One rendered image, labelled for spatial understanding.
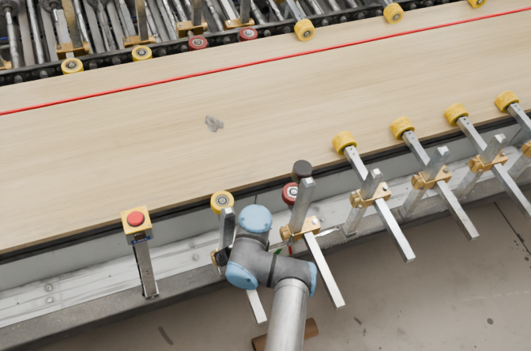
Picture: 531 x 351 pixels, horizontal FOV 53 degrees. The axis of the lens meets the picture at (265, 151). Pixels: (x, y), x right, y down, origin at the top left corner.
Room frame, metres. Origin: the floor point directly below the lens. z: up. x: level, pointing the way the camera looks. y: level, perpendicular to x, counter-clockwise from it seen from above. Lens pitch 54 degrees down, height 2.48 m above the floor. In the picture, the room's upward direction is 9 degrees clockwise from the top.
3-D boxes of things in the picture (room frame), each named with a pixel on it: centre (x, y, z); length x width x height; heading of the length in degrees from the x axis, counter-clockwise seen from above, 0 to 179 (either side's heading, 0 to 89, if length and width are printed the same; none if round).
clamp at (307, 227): (0.89, -0.16, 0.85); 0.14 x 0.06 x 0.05; 118
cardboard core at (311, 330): (0.77, -0.23, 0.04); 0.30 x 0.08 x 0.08; 118
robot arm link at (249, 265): (0.59, -0.01, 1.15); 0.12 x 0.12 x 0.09; 86
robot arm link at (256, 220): (0.71, 0.00, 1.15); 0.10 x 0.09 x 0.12; 176
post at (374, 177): (0.99, -0.36, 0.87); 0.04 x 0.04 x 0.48; 28
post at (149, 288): (0.63, 0.31, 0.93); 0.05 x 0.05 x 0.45; 28
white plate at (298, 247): (0.84, -0.13, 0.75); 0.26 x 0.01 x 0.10; 118
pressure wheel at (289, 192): (1.00, -0.12, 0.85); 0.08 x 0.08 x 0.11
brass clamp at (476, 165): (1.24, -0.82, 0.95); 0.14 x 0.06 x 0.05; 118
